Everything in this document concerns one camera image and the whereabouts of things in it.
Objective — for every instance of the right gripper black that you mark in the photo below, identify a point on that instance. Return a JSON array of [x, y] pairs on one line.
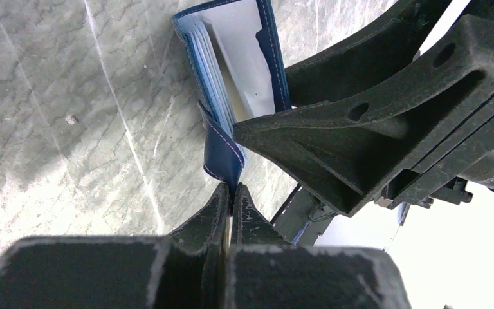
[[419, 136]]

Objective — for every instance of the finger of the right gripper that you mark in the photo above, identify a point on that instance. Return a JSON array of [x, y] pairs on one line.
[[367, 57]]

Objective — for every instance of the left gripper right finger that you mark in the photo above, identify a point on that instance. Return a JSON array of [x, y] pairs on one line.
[[265, 271]]

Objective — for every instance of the blue leather card holder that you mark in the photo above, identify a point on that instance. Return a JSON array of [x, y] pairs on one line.
[[234, 50]]

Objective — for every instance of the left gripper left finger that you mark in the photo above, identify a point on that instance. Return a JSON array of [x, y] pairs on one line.
[[182, 269]]

